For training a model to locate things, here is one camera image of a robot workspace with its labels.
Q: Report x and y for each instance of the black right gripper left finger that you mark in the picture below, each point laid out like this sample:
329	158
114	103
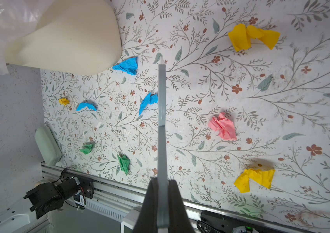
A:
147	220

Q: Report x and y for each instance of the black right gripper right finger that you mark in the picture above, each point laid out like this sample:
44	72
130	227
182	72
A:
179	220

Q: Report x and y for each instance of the cream trash bin with bag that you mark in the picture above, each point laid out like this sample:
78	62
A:
80	37

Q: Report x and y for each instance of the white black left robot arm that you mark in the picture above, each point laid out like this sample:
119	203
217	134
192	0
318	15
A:
50	196

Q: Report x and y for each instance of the white digital clock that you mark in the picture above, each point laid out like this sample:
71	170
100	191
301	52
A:
129	221

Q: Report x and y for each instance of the green paper scrap lower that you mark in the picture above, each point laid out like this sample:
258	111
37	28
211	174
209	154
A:
124	162

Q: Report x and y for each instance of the green paper scrap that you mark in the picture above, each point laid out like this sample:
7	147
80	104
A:
87	148
124	162

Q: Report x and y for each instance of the green paper scrap left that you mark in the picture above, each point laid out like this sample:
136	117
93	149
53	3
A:
87	148

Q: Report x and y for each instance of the yellow paper scrap lower right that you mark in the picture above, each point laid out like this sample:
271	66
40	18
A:
263	178

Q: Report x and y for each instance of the yellow paper scrap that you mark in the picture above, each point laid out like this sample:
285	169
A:
263	178
63	101
242	35

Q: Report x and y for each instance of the pink paper scrap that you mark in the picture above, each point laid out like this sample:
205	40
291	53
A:
224	127

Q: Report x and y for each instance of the pale green soap bar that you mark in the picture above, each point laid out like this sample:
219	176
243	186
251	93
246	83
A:
47	145

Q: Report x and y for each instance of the blue paper scrap middle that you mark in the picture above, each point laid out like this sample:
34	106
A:
148	100

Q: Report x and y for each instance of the blue paper scrap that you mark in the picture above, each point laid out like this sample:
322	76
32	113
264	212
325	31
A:
148	100
82	106
128	66

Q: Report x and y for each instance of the blue paper scrap left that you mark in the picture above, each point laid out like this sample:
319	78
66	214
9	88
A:
82	106

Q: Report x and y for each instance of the yellow paper scrap left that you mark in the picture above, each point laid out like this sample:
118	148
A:
63	101

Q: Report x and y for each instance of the blue paper scrap top centre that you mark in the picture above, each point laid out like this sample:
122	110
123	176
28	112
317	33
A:
128	66

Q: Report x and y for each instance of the yellow paper scrap upper right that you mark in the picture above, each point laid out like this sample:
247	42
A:
242	35

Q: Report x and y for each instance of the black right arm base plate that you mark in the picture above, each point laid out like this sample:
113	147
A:
211	222

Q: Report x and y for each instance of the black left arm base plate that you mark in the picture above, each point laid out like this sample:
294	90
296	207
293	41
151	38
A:
85	186

